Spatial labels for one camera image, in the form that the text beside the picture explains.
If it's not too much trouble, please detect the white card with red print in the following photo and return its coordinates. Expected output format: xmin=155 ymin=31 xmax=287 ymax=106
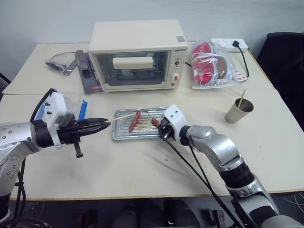
xmin=230 ymin=63 xmax=249 ymax=83

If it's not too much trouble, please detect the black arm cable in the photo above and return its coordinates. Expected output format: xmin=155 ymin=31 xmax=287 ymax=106
xmin=13 ymin=88 xmax=57 ymax=221
xmin=162 ymin=134 xmax=243 ymax=228

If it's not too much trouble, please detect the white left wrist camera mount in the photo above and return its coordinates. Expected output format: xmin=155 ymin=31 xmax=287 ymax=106
xmin=44 ymin=92 xmax=78 ymax=149

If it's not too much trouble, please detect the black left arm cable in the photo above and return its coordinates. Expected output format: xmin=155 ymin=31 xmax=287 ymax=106
xmin=13 ymin=88 xmax=57 ymax=221

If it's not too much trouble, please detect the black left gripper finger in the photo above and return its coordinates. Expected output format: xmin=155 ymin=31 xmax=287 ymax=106
xmin=83 ymin=122 xmax=112 ymax=138
xmin=83 ymin=117 xmax=112 ymax=128

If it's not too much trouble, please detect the clear bag of red items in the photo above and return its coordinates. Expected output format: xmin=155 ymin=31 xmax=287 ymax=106
xmin=190 ymin=39 xmax=238 ymax=90

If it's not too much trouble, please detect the long red sausage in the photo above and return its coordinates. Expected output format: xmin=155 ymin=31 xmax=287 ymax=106
xmin=128 ymin=110 xmax=142 ymax=132

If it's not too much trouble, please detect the black office chair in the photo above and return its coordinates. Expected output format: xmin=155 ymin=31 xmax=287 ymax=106
xmin=256 ymin=32 xmax=304 ymax=133

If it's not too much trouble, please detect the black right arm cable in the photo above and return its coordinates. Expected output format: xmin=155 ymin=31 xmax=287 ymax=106
xmin=162 ymin=134 xmax=243 ymax=228

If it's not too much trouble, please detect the wooden skewer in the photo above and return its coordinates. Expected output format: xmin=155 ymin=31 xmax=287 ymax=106
xmin=238 ymin=88 xmax=247 ymax=110
xmin=105 ymin=113 xmax=136 ymax=123

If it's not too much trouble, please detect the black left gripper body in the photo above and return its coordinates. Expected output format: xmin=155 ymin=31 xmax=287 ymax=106
xmin=57 ymin=118 xmax=85 ymax=159

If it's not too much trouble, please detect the cream mini oven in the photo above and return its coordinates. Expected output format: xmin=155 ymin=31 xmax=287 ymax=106
xmin=88 ymin=19 xmax=189 ymax=93

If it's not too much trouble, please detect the ribbed metal baking tray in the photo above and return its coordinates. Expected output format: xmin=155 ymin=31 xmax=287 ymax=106
xmin=111 ymin=106 xmax=171 ymax=142

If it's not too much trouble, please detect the black plug with cable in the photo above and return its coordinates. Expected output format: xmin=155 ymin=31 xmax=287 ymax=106
xmin=231 ymin=40 xmax=250 ymax=79

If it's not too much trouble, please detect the white power strip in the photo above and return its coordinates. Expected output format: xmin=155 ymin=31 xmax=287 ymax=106
xmin=210 ymin=38 xmax=249 ymax=53

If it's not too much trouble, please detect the black flat tray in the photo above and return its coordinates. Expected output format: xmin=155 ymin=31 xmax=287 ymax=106
xmin=74 ymin=50 xmax=103 ymax=95

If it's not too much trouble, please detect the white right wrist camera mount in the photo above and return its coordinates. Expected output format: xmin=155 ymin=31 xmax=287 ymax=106
xmin=163 ymin=104 xmax=189 ymax=142

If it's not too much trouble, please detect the grey paper cup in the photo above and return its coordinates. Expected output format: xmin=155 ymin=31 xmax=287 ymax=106
xmin=224 ymin=97 xmax=254 ymax=124

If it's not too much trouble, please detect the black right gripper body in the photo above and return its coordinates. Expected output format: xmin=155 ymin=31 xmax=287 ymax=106
xmin=158 ymin=123 xmax=178 ymax=141

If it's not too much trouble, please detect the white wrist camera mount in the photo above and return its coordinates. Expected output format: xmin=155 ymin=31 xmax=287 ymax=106
xmin=163 ymin=104 xmax=189 ymax=142
xmin=44 ymin=92 xmax=78 ymax=149

